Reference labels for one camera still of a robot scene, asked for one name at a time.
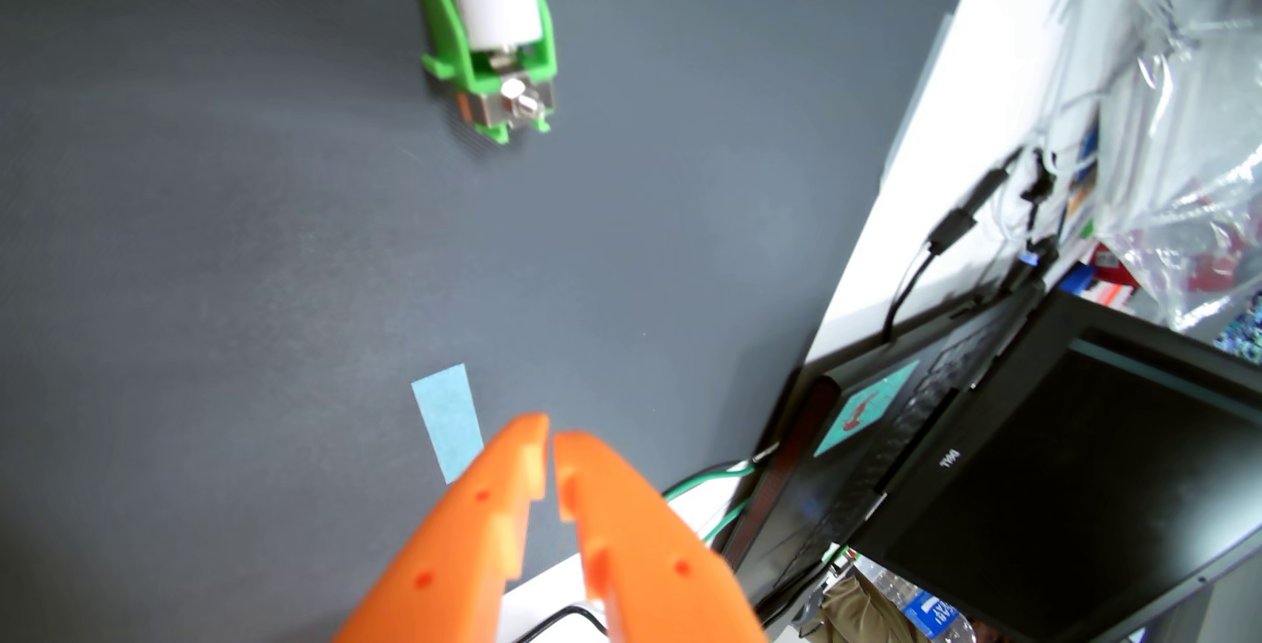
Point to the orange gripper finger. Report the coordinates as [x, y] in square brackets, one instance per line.
[651, 564]
[453, 554]

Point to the green battery holder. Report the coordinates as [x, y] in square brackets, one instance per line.
[439, 51]

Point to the light blue tape marker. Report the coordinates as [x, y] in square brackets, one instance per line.
[449, 416]

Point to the water bottle blue label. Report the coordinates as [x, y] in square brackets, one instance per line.
[932, 613]

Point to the dark grey mat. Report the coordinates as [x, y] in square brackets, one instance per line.
[197, 278]

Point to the black Dell laptop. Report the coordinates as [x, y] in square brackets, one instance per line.
[1035, 485]

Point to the red packet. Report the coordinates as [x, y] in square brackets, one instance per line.
[1109, 268]

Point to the clear plastic bag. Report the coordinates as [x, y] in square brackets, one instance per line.
[1203, 130]

